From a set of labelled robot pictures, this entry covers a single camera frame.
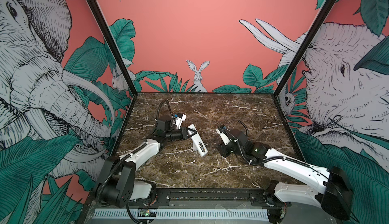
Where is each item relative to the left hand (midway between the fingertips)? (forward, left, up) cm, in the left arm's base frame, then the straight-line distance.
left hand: (196, 132), depth 80 cm
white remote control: (-5, -1, -4) cm, 7 cm away
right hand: (-6, -10, -2) cm, 12 cm away
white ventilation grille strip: (-35, +6, -16) cm, 39 cm away
